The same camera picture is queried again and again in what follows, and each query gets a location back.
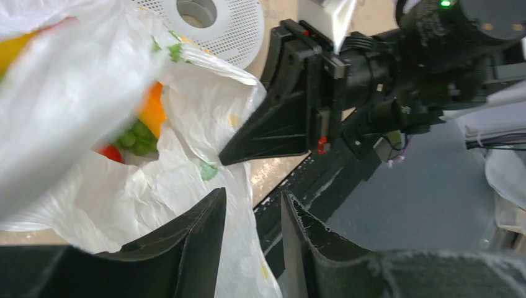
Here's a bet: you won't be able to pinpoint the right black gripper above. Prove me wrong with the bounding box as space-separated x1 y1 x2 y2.
261 16 493 156

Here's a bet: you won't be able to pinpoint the white filament spool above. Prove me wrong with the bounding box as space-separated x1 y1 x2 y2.
136 0 265 68

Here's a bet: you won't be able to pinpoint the fake green grapes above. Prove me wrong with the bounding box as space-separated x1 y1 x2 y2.
113 120 158 156

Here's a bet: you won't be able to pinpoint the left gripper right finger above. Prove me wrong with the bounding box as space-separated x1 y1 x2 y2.
281 191 525 297

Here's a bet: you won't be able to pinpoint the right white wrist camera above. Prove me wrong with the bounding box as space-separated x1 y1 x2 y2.
298 0 357 55

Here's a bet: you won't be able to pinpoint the fake red fruit in bag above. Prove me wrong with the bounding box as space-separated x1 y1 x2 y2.
96 145 123 163

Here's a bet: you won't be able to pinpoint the fake orange fruit in bag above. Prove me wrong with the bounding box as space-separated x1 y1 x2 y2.
137 82 166 139

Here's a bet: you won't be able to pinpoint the white plastic bag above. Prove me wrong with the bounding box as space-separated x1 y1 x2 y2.
1 1 282 297

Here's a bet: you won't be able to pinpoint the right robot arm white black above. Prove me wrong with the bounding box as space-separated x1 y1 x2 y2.
219 1 525 165

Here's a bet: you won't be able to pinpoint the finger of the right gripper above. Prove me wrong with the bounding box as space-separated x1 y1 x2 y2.
218 38 326 166

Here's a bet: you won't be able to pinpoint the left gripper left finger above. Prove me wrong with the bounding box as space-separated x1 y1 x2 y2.
1 188 226 297

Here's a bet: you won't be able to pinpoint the fake yellow fruit in bag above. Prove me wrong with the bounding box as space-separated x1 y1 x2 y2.
1 30 41 78

